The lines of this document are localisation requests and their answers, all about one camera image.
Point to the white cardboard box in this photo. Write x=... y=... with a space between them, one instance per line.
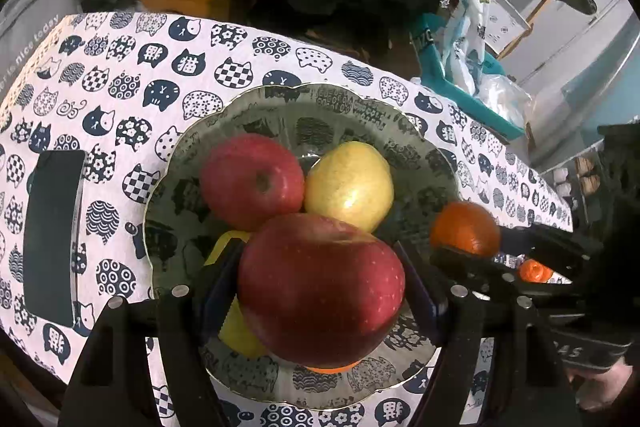
x=505 y=27

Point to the teal plastic basket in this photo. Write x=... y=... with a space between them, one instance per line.
x=492 y=117

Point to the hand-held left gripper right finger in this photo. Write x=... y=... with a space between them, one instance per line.
x=420 y=287

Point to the black smartphone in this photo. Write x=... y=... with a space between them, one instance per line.
x=50 y=232

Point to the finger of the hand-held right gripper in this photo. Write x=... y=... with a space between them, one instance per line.
x=545 y=242
x=475 y=269

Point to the clear plastic bag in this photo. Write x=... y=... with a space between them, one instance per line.
x=500 y=94

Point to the small red apple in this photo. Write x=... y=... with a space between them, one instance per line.
x=320 y=287

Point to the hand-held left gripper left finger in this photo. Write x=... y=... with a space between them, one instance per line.
x=222 y=287

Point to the small yellow fruit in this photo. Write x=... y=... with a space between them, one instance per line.
x=246 y=343

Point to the large red apple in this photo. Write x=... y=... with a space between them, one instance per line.
x=252 y=182

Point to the rack with shoes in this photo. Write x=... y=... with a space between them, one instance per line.
x=582 y=179

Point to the cat-print tablecloth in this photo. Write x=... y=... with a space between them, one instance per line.
x=150 y=57

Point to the clear glass plate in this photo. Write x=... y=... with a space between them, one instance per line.
x=350 y=117

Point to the grey printed garment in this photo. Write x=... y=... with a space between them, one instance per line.
x=30 y=32

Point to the orange mandarin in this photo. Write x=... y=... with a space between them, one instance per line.
x=330 y=368
x=465 y=227
x=535 y=269

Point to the person's right hand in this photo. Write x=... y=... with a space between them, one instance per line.
x=600 y=387

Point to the printed white plastic bag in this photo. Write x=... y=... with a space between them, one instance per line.
x=470 y=32

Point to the yellow-green pear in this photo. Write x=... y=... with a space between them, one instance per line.
x=350 y=187

